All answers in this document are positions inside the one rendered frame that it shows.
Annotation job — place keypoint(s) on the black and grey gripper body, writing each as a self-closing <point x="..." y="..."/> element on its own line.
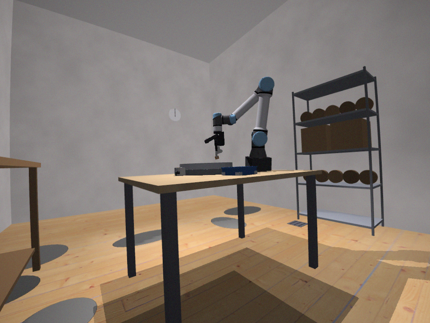
<point x="220" y="138"/>

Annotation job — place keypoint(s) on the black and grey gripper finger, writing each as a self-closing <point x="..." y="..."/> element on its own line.
<point x="217" y="150"/>

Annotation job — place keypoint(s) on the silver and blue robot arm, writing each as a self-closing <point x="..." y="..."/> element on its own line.
<point x="259" y="135"/>

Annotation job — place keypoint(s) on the blue open-top crate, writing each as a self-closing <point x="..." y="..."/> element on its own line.
<point x="240" y="170"/>

